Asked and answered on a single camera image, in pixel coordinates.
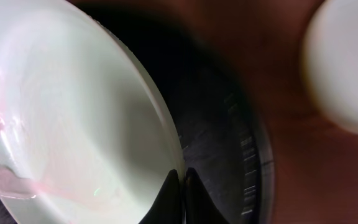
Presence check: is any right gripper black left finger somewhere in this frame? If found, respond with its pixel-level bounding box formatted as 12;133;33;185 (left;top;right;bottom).
139;169;183;224

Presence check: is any green plate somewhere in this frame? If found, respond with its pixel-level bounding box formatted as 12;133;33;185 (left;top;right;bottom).
0;1;185;223
301;0;358;134

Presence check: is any round black tray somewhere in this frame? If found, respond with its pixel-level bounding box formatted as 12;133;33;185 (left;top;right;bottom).
0;3;273;223

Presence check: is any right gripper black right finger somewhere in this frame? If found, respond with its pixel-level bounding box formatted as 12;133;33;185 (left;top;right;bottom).
184;167;228;224

